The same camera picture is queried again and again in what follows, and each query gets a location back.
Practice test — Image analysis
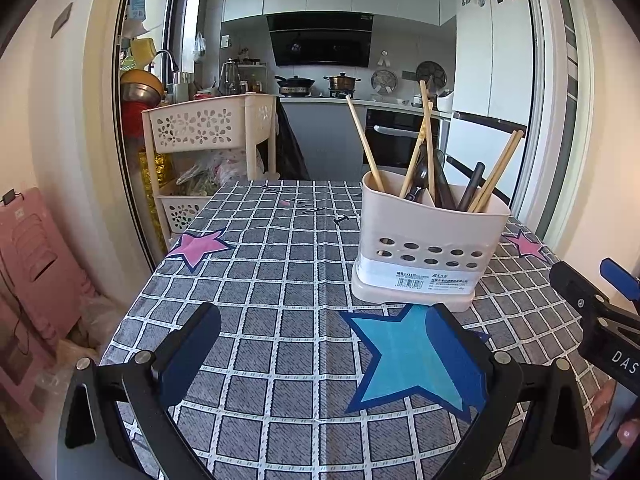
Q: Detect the wall light switch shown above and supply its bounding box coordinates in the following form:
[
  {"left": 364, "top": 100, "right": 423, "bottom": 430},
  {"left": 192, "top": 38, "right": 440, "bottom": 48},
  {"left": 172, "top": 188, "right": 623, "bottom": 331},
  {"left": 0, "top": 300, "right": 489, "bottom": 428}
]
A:
[{"left": 50, "top": 2, "right": 73, "bottom": 38}]

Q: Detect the pink star sticker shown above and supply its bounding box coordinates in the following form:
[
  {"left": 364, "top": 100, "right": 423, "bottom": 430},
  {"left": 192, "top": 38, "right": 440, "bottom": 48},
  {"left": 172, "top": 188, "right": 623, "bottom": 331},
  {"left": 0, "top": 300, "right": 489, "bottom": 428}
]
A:
[
  {"left": 166, "top": 229, "right": 234, "bottom": 272},
  {"left": 502, "top": 230, "right": 550, "bottom": 263}
]

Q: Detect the orange metal bowl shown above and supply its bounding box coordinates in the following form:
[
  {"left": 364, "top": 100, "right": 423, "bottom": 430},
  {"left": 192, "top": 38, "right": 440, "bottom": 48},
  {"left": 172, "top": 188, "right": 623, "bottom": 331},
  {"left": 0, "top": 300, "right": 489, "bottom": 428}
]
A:
[{"left": 120, "top": 70, "right": 164, "bottom": 107}]

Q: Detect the kitchen faucet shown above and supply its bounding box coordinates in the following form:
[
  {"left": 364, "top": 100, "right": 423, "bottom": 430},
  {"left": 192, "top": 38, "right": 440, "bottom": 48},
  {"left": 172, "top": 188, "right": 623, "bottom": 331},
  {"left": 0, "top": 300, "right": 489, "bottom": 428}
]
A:
[{"left": 152, "top": 49, "right": 180, "bottom": 86}]

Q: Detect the black range hood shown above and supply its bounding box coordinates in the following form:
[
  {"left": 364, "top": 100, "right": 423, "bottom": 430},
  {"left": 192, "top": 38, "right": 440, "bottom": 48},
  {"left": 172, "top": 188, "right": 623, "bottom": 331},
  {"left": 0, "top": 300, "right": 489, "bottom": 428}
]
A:
[{"left": 266, "top": 11, "right": 373, "bottom": 67}]

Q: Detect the beige utensil holder caddy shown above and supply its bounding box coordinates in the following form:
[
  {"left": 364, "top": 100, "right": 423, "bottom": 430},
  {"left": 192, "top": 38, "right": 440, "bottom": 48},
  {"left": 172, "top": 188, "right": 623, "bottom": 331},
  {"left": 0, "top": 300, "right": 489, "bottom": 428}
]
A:
[{"left": 352, "top": 170, "right": 511, "bottom": 312}]

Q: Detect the person's right hand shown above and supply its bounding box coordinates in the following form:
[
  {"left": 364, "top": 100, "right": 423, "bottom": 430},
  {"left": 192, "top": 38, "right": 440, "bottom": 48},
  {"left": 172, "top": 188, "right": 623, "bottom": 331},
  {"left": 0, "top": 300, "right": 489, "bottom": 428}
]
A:
[{"left": 589, "top": 379, "right": 639, "bottom": 465}]

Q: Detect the copper cooking pot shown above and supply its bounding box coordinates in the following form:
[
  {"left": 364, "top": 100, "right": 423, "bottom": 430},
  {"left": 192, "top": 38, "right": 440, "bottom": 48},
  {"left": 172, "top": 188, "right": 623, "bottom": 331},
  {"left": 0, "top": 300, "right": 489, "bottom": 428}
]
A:
[{"left": 324, "top": 72, "right": 360, "bottom": 94}]

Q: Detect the round steamer rack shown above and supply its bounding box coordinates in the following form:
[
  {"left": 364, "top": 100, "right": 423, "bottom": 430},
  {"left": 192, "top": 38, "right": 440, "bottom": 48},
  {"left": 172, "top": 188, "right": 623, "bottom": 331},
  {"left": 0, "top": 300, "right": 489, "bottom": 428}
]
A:
[{"left": 370, "top": 68, "right": 398, "bottom": 96}]

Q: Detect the pink plastic stool stack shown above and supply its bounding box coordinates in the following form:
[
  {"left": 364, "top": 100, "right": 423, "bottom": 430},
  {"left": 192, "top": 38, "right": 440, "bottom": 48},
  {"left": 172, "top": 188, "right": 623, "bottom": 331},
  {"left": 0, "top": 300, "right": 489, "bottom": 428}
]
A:
[{"left": 1, "top": 188, "right": 96, "bottom": 420}]

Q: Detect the black wok on stove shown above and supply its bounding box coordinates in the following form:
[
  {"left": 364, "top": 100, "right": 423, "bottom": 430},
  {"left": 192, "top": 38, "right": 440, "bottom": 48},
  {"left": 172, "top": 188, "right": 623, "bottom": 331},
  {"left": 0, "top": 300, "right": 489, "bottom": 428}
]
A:
[{"left": 274, "top": 75, "right": 314, "bottom": 96}]

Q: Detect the grey checked tablecloth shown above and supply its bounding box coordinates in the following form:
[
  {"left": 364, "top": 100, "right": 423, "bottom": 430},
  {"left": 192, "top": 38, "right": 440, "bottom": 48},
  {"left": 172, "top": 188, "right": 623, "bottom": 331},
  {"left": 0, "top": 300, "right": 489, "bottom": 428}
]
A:
[{"left": 98, "top": 179, "right": 612, "bottom": 480}]

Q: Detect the blue star sticker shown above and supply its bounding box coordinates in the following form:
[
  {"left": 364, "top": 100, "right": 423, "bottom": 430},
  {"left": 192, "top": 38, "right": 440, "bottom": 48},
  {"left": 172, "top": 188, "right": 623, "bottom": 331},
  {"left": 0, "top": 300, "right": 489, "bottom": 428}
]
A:
[{"left": 341, "top": 304, "right": 489, "bottom": 422}]

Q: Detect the black built-in oven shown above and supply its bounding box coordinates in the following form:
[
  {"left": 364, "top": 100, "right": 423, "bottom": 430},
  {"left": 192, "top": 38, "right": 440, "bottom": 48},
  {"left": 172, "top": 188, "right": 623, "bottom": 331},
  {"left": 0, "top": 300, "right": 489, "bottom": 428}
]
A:
[{"left": 364, "top": 108, "right": 423, "bottom": 170}]

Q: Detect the beige plastic storage trolley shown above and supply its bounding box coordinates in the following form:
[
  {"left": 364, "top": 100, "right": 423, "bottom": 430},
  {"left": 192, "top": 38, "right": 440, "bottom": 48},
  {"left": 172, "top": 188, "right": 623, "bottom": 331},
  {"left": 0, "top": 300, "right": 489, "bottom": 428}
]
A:
[{"left": 141, "top": 92, "right": 279, "bottom": 243}]

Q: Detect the white refrigerator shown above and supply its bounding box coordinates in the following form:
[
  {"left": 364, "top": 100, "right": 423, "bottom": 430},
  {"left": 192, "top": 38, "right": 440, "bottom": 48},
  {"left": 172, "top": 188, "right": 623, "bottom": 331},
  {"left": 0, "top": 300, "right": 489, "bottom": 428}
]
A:
[{"left": 445, "top": 0, "right": 534, "bottom": 185}]

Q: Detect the pink star sticker right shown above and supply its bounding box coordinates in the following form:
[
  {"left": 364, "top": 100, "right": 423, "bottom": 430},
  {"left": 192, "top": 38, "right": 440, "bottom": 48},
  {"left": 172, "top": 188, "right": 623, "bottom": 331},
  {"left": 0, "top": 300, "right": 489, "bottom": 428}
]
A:
[{"left": 502, "top": 230, "right": 550, "bottom": 263}]

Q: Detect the black fan strainer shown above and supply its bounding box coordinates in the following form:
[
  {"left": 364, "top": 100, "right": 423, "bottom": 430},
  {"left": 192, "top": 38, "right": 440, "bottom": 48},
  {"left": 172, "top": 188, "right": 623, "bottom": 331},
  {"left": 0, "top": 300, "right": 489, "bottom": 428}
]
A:
[{"left": 416, "top": 61, "right": 447, "bottom": 93}]

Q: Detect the pink star sticker left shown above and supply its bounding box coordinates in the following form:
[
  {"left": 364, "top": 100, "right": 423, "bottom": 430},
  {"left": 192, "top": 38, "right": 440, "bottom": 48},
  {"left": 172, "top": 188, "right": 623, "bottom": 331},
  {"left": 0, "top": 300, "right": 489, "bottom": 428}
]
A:
[{"left": 166, "top": 229, "right": 234, "bottom": 272}]

